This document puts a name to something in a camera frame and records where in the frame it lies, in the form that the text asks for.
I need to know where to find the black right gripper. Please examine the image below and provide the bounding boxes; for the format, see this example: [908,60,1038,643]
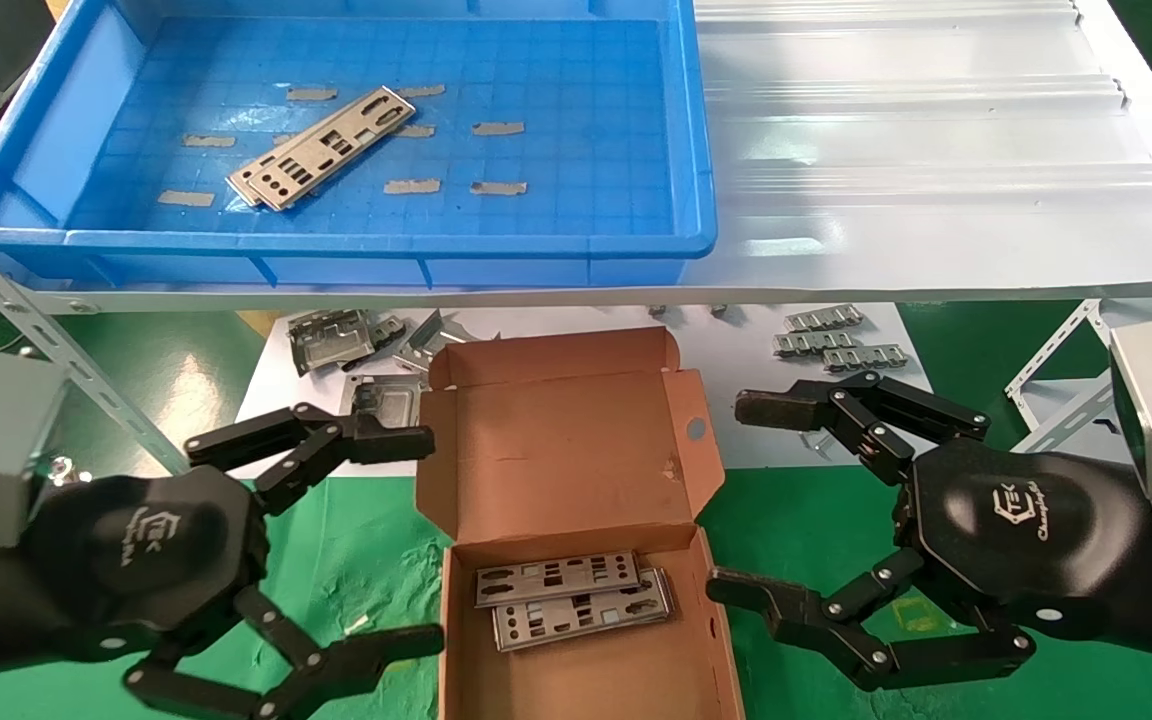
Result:
[706,371,1152,693]

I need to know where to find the bent silver metal plate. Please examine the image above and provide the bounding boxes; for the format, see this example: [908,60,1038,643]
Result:
[394,310,497,373]

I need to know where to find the small slotted metal strip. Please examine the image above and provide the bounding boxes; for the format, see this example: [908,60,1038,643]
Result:
[822,344,911,373]
[772,330,859,358]
[784,304,865,333]

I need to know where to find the silver metal IO shield plate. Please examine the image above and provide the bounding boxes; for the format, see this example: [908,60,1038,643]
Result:
[474,548,642,609]
[493,568,675,653]
[226,150,282,209]

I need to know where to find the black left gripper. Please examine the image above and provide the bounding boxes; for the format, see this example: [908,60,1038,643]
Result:
[31,403,445,720]

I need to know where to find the metal plates stack in bin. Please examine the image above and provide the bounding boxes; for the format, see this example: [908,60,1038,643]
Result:
[249,86,418,213]

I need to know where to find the white ribbed metal shelf panel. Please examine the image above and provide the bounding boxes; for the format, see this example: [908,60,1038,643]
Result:
[0,0,1152,316]

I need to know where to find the blue plastic tray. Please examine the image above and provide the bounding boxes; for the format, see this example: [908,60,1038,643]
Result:
[0,0,719,291]

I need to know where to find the grey stamped metal bracket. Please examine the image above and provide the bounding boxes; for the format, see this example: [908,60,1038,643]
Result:
[286,310,377,377]

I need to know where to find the white perforated angle bracket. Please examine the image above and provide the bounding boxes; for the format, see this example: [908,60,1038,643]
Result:
[1016,375,1132,453]
[1004,298,1107,401]

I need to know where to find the bright green plastic mat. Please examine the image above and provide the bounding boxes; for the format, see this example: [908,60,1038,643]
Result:
[0,465,1152,720]

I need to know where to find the grey stamped metal frame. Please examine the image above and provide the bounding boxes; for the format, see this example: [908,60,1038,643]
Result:
[341,375,424,431]

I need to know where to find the grey perforated steel shelf brace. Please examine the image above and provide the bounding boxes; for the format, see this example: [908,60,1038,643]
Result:
[0,212,192,476]

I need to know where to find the brown cardboard box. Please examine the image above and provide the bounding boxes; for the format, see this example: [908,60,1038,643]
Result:
[414,326,745,720]

